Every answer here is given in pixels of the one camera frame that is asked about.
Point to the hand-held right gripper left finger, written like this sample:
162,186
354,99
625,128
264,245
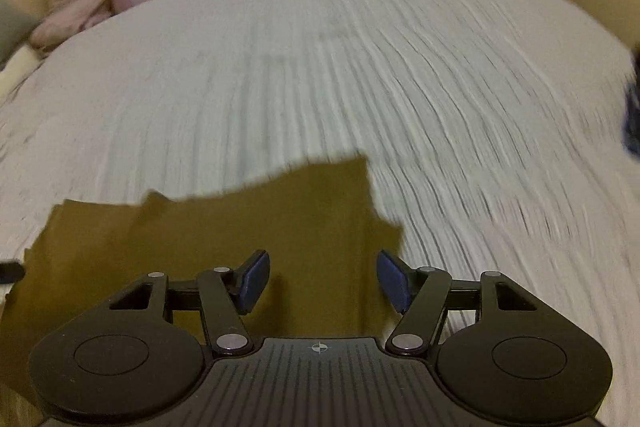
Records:
254,279

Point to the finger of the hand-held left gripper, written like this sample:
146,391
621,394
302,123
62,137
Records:
11,271

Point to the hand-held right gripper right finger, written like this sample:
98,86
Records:
392,279

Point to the olive green long-sleeved shirt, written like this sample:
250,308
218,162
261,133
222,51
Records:
210,232

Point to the cream pillow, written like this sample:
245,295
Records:
15,72

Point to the white textured bedspread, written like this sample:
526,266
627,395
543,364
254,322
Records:
350,82

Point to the pink crumpled cloth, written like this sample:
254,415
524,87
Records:
75,7

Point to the dark blue cloth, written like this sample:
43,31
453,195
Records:
632,107

